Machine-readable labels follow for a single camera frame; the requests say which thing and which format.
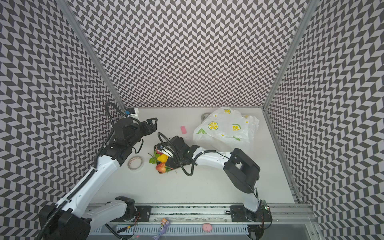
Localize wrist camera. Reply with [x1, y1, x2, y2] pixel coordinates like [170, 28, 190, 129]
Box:
[125, 108, 140, 120]
[157, 145, 173, 158]

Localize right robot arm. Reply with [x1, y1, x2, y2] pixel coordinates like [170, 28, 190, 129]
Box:
[157, 133, 273, 225]

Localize white plastic bag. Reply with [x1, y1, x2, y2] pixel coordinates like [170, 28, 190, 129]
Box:
[193, 107, 260, 155]

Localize grey tape roll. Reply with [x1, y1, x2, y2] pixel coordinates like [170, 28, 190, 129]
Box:
[201, 113, 210, 121]

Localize pink round toy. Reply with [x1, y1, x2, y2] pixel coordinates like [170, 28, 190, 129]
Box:
[202, 223, 213, 233]

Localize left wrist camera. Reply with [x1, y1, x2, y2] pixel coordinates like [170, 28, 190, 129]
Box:
[125, 108, 140, 120]

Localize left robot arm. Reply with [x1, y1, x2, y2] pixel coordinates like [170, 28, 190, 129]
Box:
[37, 102, 158, 240]

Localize red peach fake fruit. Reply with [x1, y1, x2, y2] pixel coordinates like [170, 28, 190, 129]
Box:
[156, 163, 172, 174]

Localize beige tape roll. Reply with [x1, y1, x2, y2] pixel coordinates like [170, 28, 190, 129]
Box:
[127, 156, 144, 171]

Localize yellow fake lemon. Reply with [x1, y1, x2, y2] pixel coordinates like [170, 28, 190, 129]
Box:
[157, 154, 169, 163]

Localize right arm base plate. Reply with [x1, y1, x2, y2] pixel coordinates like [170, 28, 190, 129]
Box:
[230, 205, 273, 223]

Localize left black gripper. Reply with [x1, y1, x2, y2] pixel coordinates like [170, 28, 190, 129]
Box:
[127, 117, 157, 149]

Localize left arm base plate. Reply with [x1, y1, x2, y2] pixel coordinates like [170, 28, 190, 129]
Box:
[135, 205, 153, 223]

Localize purple toy figure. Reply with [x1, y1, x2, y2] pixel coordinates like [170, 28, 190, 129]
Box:
[153, 218, 170, 240]

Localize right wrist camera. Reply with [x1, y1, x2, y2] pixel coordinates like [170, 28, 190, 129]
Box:
[157, 145, 173, 158]

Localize pink eraser block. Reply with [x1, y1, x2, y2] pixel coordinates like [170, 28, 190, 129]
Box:
[181, 126, 187, 135]

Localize black square tray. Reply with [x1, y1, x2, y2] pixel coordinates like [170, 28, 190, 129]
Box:
[153, 142, 193, 174]

